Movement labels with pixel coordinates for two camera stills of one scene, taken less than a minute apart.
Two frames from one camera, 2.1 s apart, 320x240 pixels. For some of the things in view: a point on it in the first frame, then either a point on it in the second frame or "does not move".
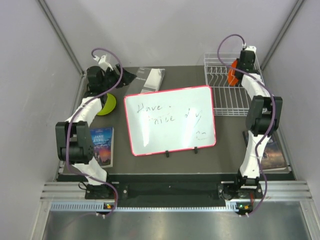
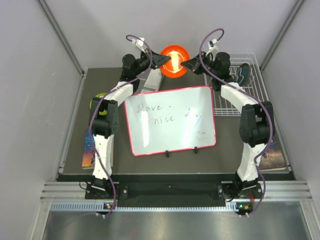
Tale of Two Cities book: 272,159 does not move
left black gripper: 126,78 -> 158,60
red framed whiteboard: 171,121 does not move
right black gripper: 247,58 -> 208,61
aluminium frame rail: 62,191 does not move
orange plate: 232,79 -> 173,68
